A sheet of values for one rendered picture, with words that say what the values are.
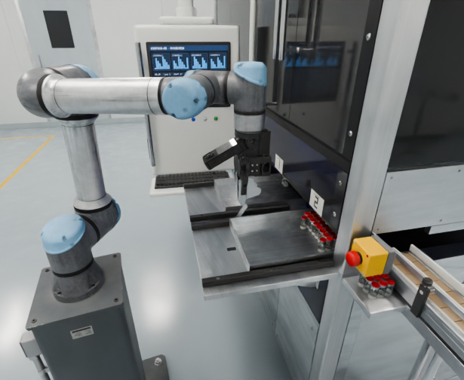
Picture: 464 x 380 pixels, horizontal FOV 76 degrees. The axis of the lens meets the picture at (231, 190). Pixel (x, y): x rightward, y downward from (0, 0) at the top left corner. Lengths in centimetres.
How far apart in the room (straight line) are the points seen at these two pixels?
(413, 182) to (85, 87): 81
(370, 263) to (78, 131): 84
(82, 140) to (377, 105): 76
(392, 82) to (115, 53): 569
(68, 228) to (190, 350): 110
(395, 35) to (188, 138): 118
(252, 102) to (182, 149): 103
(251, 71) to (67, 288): 80
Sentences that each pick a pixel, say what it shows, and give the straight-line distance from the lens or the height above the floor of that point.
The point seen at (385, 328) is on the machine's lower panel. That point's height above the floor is 59.
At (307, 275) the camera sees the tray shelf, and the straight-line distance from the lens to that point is 94.
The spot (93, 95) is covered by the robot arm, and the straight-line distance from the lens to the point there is 71.
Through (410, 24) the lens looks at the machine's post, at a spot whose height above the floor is 152.
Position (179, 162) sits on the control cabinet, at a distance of 171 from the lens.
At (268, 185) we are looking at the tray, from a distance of 141.
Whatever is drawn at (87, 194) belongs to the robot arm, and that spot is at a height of 107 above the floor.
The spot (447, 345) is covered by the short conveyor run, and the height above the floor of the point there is 88.
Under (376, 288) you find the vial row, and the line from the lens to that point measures 90.
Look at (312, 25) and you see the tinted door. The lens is 106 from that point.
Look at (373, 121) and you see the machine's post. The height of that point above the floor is 133.
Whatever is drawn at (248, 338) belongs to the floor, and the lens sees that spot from 187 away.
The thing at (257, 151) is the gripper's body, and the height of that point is 124.
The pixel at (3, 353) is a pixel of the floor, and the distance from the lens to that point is 218.
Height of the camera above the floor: 150
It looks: 27 degrees down
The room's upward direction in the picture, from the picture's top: straight up
